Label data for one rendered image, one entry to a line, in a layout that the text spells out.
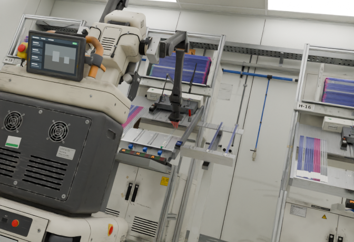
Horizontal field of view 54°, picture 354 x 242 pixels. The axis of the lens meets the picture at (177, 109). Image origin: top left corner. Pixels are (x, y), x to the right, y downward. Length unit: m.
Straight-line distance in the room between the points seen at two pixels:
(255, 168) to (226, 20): 2.05
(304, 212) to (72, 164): 1.69
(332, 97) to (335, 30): 2.08
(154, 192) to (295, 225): 1.02
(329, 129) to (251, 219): 1.76
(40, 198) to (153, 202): 1.41
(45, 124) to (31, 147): 0.10
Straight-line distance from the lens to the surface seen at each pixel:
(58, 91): 1.48
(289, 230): 2.58
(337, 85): 2.95
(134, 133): 2.61
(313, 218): 2.59
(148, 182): 2.73
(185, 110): 2.81
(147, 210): 2.72
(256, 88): 4.51
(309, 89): 3.11
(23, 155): 1.48
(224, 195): 4.26
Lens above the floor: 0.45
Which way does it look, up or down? 13 degrees up
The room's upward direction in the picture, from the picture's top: 14 degrees clockwise
